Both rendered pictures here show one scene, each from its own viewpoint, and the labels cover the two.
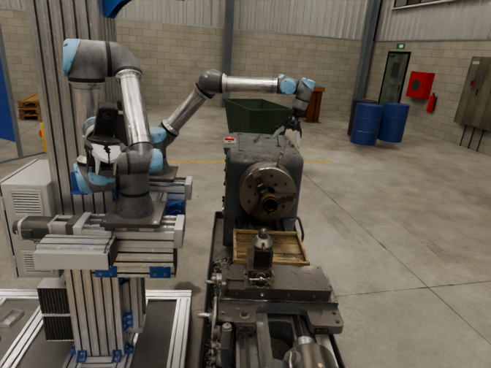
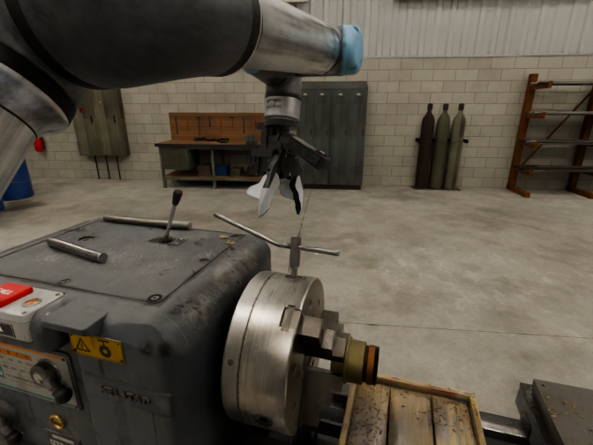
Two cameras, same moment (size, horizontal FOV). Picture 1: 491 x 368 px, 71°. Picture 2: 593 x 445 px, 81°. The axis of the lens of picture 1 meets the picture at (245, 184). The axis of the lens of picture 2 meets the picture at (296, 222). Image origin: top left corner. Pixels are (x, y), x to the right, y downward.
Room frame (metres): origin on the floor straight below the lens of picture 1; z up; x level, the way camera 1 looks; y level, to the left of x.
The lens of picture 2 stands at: (1.56, 0.45, 1.58)
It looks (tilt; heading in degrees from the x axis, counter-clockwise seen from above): 19 degrees down; 290
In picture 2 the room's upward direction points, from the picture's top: straight up
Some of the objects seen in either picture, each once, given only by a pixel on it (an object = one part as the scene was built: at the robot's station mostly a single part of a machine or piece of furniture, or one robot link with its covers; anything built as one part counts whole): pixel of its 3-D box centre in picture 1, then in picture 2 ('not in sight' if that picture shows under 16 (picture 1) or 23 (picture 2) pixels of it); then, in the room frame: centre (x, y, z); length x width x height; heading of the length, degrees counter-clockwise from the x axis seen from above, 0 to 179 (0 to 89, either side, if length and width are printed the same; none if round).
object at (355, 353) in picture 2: (269, 202); (355, 361); (1.64, -0.13, 1.08); 0.09 x 0.09 x 0.09; 4
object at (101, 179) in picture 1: (106, 164); not in sight; (0.98, 0.42, 1.46); 0.11 x 0.08 x 0.11; 117
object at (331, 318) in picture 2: (284, 197); (328, 328); (1.72, -0.22, 1.08); 0.12 x 0.11 x 0.05; 94
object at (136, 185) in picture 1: (131, 173); not in sight; (1.27, 0.45, 1.33); 0.13 x 0.12 x 0.14; 117
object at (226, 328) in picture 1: (226, 335); not in sight; (0.97, 0.03, 0.84); 0.04 x 0.04 x 0.10; 3
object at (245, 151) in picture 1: (259, 171); (129, 327); (2.19, -0.08, 1.06); 0.59 x 0.48 x 0.39; 3
